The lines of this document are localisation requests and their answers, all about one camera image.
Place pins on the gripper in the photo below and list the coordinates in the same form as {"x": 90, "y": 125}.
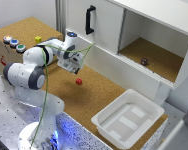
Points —
{"x": 70, "y": 62}

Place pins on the pink block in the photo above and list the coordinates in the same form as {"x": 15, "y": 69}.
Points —
{"x": 79, "y": 81}

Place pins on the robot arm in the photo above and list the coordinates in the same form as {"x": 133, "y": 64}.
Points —
{"x": 30, "y": 96}

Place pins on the yellow block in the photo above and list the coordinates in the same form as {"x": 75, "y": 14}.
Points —
{"x": 38, "y": 39}

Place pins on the purple block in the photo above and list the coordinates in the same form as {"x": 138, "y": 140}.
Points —
{"x": 144, "y": 61}

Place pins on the green button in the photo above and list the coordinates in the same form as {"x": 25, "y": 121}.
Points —
{"x": 20, "y": 48}

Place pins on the white sliding door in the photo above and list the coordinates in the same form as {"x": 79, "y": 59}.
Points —
{"x": 105, "y": 23}

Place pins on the blue button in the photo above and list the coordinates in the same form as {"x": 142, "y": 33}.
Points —
{"x": 14, "y": 42}

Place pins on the red button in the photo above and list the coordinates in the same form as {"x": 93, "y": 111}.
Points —
{"x": 7, "y": 39}

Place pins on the white cabinet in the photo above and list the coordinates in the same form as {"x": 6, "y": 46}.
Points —
{"x": 144, "y": 78}

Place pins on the white plastic box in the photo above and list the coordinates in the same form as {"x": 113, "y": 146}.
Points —
{"x": 127, "y": 120}

